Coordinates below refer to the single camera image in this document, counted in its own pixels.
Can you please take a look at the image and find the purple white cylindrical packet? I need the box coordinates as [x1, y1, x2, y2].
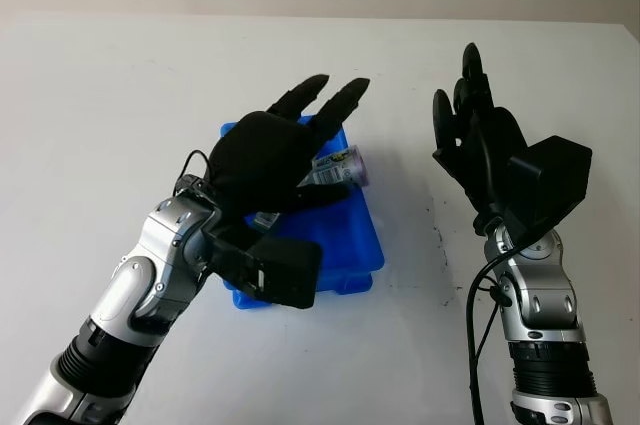
[299, 143, 372, 189]

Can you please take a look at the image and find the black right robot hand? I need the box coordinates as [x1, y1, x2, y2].
[431, 42, 531, 235]

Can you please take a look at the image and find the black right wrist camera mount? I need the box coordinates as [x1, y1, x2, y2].
[502, 134, 594, 247]

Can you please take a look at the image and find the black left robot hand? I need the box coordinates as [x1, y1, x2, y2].
[206, 74, 372, 219]

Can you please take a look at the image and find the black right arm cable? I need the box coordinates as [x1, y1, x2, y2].
[465, 127, 540, 425]

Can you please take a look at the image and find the blue plastic tray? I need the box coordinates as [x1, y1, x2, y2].
[219, 114, 387, 313]

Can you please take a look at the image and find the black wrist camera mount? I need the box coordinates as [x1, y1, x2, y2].
[202, 222, 323, 311]
[502, 134, 594, 247]

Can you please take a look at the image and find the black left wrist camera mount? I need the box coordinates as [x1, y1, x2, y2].
[202, 222, 323, 311]

